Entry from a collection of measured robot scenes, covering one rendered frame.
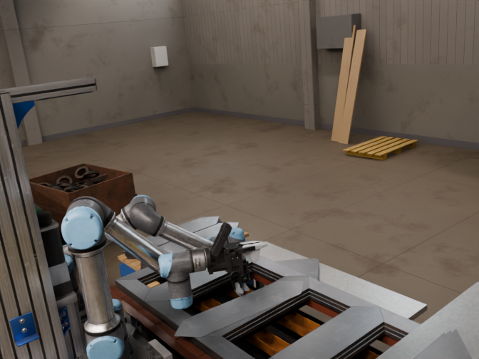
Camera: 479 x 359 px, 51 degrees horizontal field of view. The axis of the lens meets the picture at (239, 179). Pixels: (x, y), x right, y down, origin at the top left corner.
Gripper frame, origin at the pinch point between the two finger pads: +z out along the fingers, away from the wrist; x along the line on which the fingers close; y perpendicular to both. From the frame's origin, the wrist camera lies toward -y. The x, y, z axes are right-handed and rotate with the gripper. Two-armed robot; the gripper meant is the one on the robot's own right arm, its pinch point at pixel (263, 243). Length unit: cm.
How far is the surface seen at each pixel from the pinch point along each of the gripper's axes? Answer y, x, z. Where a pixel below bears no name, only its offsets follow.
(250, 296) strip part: 49, -75, 6
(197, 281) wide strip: 46, -100, -17
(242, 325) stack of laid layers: 53, -53, -3
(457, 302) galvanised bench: 40, -9, 77
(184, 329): 52, -58, -29
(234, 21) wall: -222, -1028, 207
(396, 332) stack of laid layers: 57, -28, 60
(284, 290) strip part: 49, -74, 24
